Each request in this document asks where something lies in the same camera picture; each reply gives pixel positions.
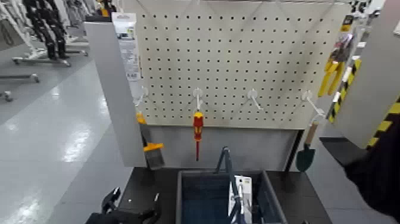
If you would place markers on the white pegboard hook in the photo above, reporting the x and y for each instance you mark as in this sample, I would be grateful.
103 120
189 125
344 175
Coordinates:
252 94
143 92
197 93
307 95

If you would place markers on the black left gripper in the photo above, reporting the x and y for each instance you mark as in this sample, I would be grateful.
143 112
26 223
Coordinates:
125 218

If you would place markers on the grey panel with hazard tape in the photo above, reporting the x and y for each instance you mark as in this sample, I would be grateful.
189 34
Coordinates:
372 78

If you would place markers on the black humanoid robot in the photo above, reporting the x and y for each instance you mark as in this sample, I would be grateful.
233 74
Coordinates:
47 28

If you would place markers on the white wheeled stand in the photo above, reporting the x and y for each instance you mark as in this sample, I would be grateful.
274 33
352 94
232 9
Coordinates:
28 53

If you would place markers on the grey plastic crate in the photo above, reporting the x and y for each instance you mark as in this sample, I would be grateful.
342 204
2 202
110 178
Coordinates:
203 200

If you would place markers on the yellow paint brush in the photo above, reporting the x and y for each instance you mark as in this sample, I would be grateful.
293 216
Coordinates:
153 147

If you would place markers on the white perforated pegboard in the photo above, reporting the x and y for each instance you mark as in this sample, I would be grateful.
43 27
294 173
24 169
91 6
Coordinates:
234 62

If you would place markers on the grey side panel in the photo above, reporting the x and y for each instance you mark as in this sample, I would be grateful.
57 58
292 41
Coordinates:
109 78

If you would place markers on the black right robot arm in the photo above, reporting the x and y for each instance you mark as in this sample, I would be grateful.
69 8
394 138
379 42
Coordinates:
378 178

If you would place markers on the red yellow screwdriver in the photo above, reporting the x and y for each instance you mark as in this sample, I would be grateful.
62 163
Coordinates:
198 122

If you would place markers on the grey wheeled base bar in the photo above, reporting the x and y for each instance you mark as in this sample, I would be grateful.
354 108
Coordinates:
22 76

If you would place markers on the white printed paper label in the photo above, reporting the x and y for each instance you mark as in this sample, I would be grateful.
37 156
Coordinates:
128 50

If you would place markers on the white packaged box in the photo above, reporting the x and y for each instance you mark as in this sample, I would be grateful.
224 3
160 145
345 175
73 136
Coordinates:
245 190

